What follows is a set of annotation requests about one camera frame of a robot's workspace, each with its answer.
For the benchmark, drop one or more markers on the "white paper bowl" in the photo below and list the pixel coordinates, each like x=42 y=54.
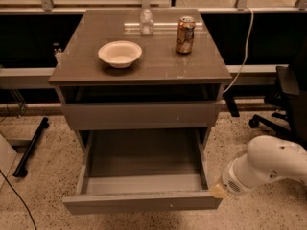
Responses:
x=120 y=54

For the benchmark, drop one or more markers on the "grey drawer cabinet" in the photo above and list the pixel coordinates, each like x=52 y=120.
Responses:
x=160 y=75

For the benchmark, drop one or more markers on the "orange soda can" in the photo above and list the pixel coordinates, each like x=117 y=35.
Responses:
x=185 y=34

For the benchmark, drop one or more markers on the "black office chair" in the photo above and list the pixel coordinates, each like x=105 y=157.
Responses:
x=290 y=94

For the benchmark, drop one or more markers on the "yellow foam-covered gripper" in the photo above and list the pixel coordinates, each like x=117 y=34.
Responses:
x=230 y=182

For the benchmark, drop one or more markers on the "grey top drawer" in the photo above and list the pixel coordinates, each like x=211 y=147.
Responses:
x=99 y=116

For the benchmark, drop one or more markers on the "black table leg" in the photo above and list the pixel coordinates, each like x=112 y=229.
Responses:
x=231 y=104

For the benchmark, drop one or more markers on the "black floor bar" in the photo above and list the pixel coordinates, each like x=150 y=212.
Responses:
x=20 y=170

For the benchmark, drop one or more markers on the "grey drawer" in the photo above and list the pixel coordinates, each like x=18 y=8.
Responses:
x=99 y=116
x=142 y=170

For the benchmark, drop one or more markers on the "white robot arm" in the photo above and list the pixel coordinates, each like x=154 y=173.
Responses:
x=267 y=159

